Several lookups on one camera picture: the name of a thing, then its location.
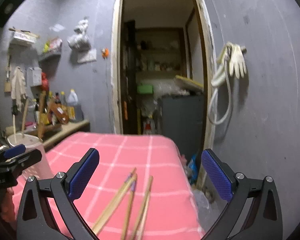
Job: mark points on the white perforated wall holder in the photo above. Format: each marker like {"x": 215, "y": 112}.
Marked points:
{"x": 35, "y": 76}

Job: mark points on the grey cabinet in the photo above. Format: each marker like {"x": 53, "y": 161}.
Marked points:
{"x": 182, "y": 122}

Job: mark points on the green box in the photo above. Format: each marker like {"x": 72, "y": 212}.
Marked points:
{"x": 145, "y": 89}

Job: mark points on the wooden door frame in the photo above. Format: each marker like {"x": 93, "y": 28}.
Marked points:
{"x": 116, "y": 67}

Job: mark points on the white wall basket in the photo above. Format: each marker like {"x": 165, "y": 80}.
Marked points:
{"x": 22, "y": 38}

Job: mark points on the white hanging towel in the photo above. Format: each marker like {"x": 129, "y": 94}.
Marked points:
{"x": 18, "y": 85}

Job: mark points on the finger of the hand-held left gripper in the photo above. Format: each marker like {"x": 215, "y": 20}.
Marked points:
{"x": 13, "y": 151}
{"x": 27, "y": 159}

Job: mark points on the hanging clear plastic bag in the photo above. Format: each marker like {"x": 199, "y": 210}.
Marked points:
{"x": 78, "y": 38}

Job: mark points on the beige kitchen counter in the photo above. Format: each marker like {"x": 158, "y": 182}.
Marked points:
{"x": 70, "y": 127}

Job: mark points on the purple-banded wooden chopstick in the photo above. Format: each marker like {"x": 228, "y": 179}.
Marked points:
{"x": 129, "y": 205}
{"x": 114, "y": 200}

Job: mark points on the white utensil basket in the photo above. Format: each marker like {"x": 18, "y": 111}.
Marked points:
{"x": 31, "y": 141}

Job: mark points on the large oil jug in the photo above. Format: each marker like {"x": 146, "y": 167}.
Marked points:
{"x": 72, "y": 102}

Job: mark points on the grey wall shelf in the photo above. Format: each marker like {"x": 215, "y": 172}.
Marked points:
{"x": 50, "y": 56}

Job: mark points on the colourful seasoning packets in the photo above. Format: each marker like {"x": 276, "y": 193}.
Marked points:
{"x": 53, "y": 45}

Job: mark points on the white rubber gloves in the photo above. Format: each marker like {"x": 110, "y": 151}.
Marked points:
{"x": 237, "y": 60}

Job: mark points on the pink checked tablecloth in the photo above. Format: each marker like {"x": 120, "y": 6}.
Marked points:
{"x": 155, "y": 160}

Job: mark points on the blue packet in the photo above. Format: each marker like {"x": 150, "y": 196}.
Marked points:
{"x": 193, "y": 166}

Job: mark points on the red plastic bag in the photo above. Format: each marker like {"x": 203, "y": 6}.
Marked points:
{"x": 45, "y": 81}

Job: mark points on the orange wall hook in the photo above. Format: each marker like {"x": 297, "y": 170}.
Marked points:
{"x": 105, "y": 53}

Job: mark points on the bunch of wooden chopsticks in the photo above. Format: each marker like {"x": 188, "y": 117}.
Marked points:
{"x": 144, "y": 205}

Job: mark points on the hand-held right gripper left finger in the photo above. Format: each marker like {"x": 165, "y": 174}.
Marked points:
{"x": 83, "y": 172}

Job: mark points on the flat beige cushion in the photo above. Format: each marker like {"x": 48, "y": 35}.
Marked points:
{"x": 190, "y": 82}

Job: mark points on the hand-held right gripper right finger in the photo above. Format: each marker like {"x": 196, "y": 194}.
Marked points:
{"x": 217, "y": 175}

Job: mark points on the crumpled clear plastic bag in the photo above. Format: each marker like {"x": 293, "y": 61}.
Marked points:
{"x": 170, "y": 87}

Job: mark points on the wooden storage shelves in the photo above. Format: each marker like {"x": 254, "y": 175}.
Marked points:
{"x": 160, "y": 55}

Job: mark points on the brown packet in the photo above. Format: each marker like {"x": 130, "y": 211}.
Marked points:
{"x": 60, "y": 112}

